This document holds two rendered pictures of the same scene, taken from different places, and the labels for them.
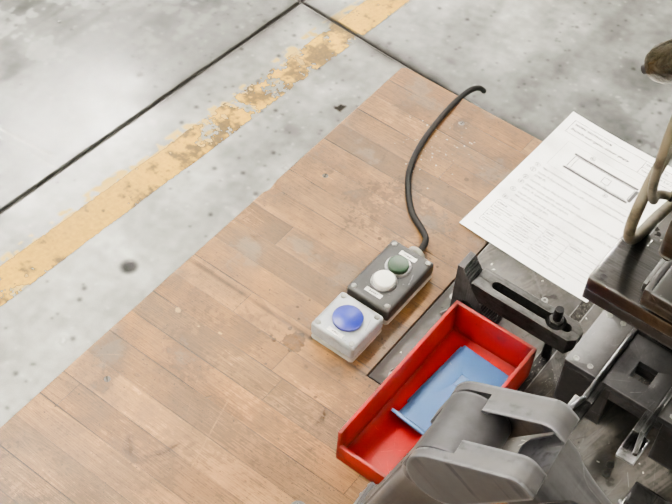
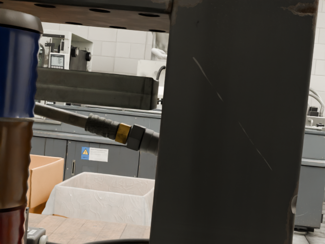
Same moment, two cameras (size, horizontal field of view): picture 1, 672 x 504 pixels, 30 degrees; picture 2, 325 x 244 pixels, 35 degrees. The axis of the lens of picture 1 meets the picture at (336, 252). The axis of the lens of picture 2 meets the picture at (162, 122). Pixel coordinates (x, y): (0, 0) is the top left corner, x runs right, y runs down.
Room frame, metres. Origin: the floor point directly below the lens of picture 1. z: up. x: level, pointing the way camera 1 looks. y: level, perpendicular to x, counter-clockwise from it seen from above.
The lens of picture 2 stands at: (0.80, -0.90, 1.17)
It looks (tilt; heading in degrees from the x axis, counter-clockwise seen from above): 3 degrees down; 59
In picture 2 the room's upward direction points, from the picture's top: 5 degrees clockwise
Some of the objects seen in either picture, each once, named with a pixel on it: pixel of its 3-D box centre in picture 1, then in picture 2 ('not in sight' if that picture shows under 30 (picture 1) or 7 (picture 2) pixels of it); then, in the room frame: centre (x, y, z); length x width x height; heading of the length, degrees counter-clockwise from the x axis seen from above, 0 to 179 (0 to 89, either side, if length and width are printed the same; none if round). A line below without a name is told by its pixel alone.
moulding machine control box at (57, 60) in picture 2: not in sight; (60, 73); (2.50, 3.90, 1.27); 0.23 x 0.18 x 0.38; 53
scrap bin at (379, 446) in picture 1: (437, 402); not in sight; (0.84, -0.14, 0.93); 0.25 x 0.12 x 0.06; 146
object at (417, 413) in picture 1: (451, 393); not in sight; (0.86, -0.15, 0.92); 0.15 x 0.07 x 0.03; 143
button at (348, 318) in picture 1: (347, 320); not in sight; (0.95, -0.02, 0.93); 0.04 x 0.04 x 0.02
